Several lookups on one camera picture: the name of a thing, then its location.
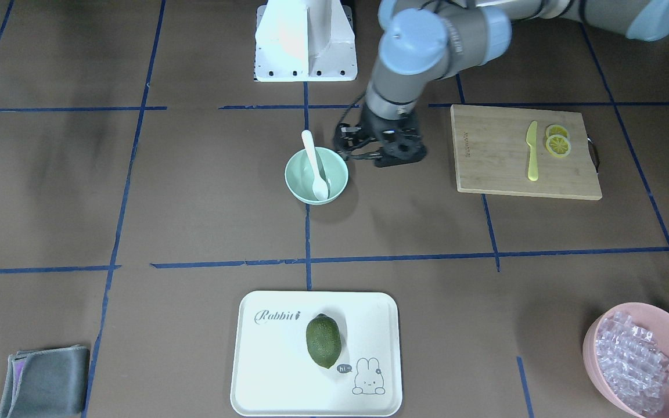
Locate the light green bowl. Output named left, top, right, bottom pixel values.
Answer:
left=284, top=146, right=350, bottom=206

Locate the cream rabbit tray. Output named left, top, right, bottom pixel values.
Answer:
left=230, top=290, right=403, bottom=417

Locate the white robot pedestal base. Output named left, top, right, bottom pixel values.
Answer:
left=253, top=1, right=358, bottom=82

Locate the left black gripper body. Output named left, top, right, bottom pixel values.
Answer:
left=333, top=107, right=427, bottom=168

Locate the grey folded cloth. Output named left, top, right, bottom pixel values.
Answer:
left=0, top=345, right=90, bottom=417

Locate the pink bowl with ice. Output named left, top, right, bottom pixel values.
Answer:
left=582, top=302, right=669, bottom=417

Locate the lower lemon slice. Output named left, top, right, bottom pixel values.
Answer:
left=545, top=134, right=571, bottom=158

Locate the green avocado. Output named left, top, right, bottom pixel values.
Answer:
left=305, top=313, right=342, bottom=369

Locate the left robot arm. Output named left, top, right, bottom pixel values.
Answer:
left=333, top=1, right=669, bottom=168

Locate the white plastic spoon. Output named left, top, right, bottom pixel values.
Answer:
left=301, top=129, right=329, bottom=201

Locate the bamboo cutting board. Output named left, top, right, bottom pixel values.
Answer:
left=449, top=104, right=602, bottom=201

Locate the yellow plastic knife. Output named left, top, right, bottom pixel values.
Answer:
left=526, top=121, right=539, bottom=182

